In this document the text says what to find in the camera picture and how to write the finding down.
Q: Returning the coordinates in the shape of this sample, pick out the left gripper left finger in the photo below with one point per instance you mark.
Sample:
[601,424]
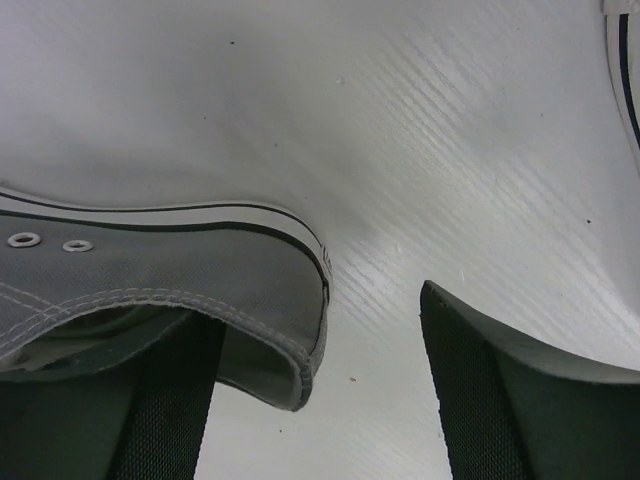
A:
[127,398]

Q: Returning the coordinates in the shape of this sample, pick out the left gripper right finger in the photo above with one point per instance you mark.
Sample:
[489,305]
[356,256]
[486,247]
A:
[514,407]

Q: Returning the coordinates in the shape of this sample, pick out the grey sneaker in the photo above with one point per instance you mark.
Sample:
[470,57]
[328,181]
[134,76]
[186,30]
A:
[259,269]

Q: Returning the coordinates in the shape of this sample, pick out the orange sneaker left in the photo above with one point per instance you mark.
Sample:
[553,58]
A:
[622,39]

